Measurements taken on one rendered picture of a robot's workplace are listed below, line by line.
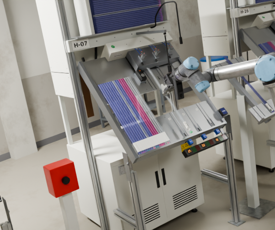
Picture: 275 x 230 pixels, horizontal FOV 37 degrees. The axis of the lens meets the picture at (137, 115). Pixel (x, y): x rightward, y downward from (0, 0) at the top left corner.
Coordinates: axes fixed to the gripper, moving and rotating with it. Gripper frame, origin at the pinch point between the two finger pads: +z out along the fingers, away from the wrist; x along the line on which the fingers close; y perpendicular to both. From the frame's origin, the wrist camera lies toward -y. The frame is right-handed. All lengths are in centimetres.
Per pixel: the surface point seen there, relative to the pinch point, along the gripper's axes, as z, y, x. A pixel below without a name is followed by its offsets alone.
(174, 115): 3.8, -13.9, -1.5
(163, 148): -0.4, -30.5, 18.7
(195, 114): 3.1, -17.6, -15.9
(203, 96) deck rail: 4.6, -7.8, -30.1
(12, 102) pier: 262, 123, 12
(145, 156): 1.0, -30.7, 31.3
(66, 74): 37, 43, 38
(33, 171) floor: 241, 31, 25
